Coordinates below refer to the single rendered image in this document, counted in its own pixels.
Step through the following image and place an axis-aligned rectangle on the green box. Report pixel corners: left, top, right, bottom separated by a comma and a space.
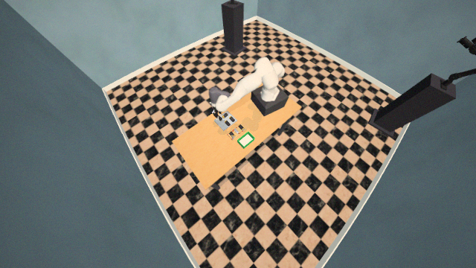
237, 131, 255, 149

